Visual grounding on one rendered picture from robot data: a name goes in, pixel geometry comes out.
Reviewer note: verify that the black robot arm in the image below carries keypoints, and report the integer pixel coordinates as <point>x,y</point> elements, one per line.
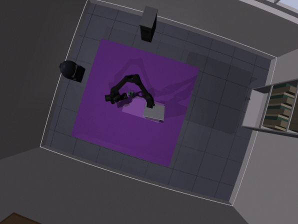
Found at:
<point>134,78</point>

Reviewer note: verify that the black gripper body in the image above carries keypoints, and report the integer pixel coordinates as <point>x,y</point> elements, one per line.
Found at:
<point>124,95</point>

